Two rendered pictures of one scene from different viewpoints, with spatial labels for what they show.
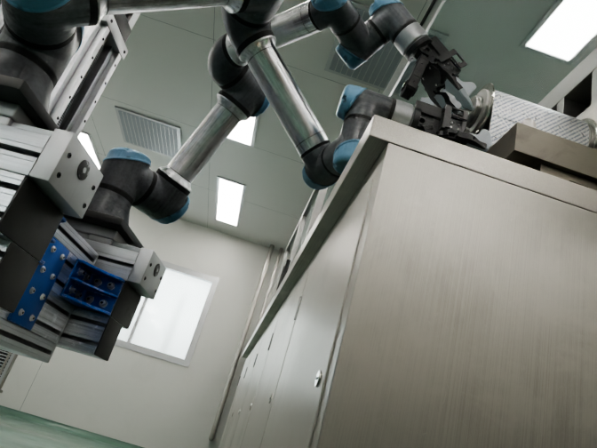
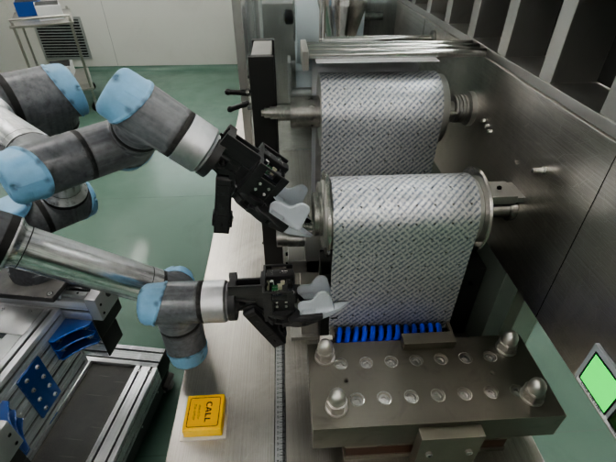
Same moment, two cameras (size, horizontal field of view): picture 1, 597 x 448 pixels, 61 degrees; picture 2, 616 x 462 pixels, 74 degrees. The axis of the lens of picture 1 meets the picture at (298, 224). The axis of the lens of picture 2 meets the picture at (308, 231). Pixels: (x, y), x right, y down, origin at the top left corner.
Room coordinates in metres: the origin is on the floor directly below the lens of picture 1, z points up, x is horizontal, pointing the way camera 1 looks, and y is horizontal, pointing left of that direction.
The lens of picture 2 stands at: (0.37, -0.31, 1.65)
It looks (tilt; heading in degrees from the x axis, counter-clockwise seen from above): 37 degrees down; 0
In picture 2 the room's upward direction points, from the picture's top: straight up
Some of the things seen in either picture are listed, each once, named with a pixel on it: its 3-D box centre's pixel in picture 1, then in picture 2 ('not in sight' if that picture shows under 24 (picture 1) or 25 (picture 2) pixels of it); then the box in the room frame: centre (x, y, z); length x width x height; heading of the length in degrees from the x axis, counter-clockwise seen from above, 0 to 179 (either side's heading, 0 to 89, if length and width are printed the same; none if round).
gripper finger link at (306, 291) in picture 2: not in sight; (322, 288); (0.90, -0.33, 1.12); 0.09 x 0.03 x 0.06; 95
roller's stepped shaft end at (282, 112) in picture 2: not in sight; (275, 112); (1.19, -0.23, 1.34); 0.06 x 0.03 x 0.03; 94
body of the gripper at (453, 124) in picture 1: (435, 129); (263, 295); (0.88, -0.22, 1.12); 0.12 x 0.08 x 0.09; 94
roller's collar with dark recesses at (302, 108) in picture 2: not in sight; (304, 112); (1.20, -0.29, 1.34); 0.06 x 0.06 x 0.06; 4
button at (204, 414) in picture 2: not in sight; (204, 414); (0.77, -0.11, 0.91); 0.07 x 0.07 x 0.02; 4
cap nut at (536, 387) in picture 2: not in sight; (535, 389); (0.74, -0.67, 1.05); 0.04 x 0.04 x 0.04
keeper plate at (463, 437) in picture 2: not in sight; (445, 450); (0.69, -0.53, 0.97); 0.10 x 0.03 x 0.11; 94
